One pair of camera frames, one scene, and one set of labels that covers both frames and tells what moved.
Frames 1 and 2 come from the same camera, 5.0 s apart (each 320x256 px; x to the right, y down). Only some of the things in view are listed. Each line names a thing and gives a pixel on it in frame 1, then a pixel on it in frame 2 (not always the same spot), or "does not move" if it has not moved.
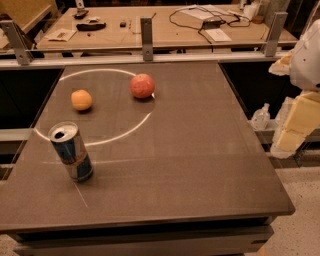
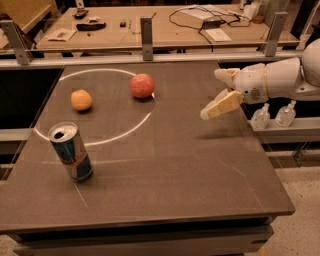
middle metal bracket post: (146, 33) does not move
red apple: (142, 85) does not move
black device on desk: (90, 27) does not move
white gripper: (307, 65) to (250, 82)
